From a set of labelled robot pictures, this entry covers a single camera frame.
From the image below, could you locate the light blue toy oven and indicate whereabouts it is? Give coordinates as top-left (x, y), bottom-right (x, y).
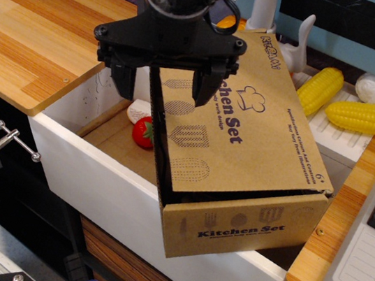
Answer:
top-left (276, 0), bottom-right (375, 75)

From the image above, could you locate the brown cardboard kitchen set box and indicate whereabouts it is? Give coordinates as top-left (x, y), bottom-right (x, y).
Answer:
top-left (152, 31), bottom-right (333, 257)

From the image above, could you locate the metal clamp handle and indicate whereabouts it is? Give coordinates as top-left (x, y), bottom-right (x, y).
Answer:
top-left (0, 120), bottom-right (42, 163)

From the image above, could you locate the white ribbed drain board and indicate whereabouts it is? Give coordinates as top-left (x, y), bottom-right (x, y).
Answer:
top-left (292, 72), bottom-right (372, 168)

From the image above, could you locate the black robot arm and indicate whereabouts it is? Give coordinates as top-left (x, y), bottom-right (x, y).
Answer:
top-left (94, 0), bottom-right (247, 106)

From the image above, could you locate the white toy sink basin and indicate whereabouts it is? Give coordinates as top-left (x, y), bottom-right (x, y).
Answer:
top-left (29, 69), bottom-right (299, 281)

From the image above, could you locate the yellow toy corn left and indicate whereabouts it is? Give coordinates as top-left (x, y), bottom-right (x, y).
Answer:
top-left (296, 67), bottom-right (344, 116)

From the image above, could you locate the yellow toy corn right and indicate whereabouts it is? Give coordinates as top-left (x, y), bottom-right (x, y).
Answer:
top-left (325, 101), bottom-right (375, 135)

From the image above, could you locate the blue black clamp handle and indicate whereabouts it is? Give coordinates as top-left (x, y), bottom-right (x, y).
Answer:
top-left (64, 253), bottom-right (97, 281)

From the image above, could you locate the white faucet lever handle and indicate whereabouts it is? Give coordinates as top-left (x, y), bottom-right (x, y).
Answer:
top-left (280, 15), bottom-right (316, 73)

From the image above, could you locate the white sliced toy food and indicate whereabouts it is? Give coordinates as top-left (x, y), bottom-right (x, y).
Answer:
top-left (126, 99), bottom-right (152, 124)

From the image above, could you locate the orange toy fruit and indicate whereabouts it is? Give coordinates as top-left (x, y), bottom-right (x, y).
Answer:
top-left (216, 15), bottom-right (246, 31)

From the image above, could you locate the yellow toy corn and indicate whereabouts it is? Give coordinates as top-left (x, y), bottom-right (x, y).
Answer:
top-left (325, 101), bottom-right (375, 135)
top-left (296, 67), bottom-right (344, 116)

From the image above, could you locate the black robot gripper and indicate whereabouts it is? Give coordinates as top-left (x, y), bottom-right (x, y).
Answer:
top-left (94, 3), bottom-right (247, 107)

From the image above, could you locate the red toy strawberry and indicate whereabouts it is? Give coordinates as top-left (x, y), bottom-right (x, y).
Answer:
top-left (132, 116), bottom-right (154, 149)

